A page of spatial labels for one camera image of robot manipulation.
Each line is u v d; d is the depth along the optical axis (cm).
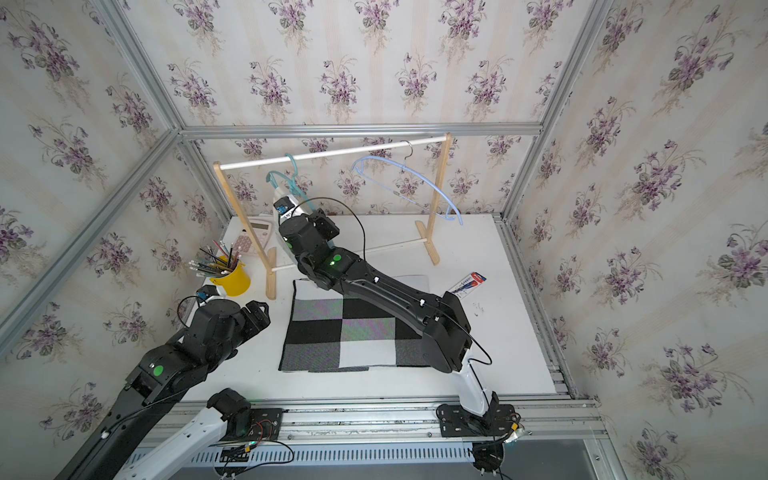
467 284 98
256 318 63
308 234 54
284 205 62
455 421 73
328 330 88
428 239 111
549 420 75
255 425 72
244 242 110
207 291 60
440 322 46
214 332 49
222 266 92
